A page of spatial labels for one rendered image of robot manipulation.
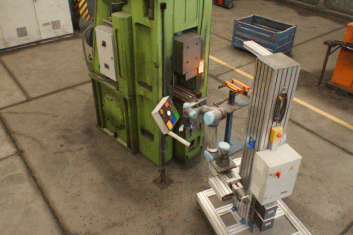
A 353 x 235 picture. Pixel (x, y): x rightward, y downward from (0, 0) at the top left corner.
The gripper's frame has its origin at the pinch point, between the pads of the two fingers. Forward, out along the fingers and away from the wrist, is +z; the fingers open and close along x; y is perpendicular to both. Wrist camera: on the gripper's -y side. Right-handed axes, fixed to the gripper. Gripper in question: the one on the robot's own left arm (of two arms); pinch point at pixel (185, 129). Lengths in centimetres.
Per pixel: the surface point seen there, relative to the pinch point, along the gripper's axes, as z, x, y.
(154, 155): 78, -18, -58
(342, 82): 73, 369, -111
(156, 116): -20.7, -30.3, -9.0
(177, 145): 68, 14, -54
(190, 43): -79, 26, -49
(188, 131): 39, 24, -42
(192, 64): -52, 31, -51
